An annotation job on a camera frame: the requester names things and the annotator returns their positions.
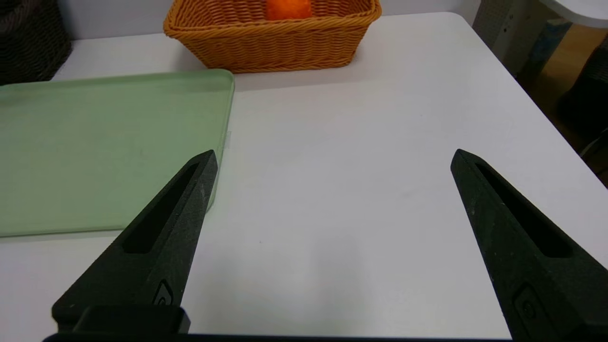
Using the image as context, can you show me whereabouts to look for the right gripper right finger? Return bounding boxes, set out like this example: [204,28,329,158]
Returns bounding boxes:
[450,149,608,339]

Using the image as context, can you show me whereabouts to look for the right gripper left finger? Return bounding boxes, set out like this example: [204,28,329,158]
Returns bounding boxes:
[51,150,219,334]

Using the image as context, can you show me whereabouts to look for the orange fruit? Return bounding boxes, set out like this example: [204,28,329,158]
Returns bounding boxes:
[265,0,313,21]

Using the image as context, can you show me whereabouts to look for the orange wicker basket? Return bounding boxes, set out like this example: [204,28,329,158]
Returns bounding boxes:
[163,0,382,74]

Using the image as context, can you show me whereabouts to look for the dark brown wicker basket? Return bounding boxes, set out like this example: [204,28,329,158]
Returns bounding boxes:
[0,0,73,87]

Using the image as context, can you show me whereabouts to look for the light green plastic tray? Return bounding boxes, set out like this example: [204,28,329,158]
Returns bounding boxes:
[0,69,236,238]

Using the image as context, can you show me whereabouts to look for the white side table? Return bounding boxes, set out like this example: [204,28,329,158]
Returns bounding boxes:
[539,0,608,29]

